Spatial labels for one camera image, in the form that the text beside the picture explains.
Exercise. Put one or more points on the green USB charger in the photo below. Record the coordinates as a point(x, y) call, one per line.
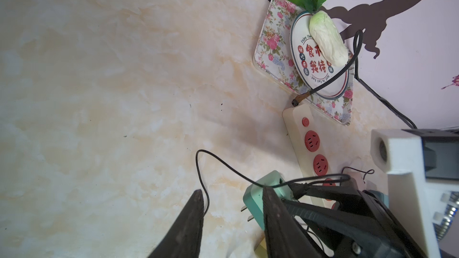
point(252, 198)

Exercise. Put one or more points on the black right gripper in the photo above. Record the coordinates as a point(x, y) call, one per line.
point(422, 168)

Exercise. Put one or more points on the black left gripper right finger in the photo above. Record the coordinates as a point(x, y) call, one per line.
point(284, 236)

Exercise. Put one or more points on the white plate with red print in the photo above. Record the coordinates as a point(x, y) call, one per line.
point(310, 63)

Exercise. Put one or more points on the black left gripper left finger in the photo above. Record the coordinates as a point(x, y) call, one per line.
point(183, 240)

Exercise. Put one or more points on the pink USB charger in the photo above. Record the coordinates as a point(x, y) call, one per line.
point(356, 180)

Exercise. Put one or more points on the beige power strip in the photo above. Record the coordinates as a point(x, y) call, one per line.
point(307, 140)

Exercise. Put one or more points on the pale green vegetable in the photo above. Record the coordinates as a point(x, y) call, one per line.
point(327, 37)

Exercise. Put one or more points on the floral rectangular tray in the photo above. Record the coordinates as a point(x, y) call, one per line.
point(273, 56)

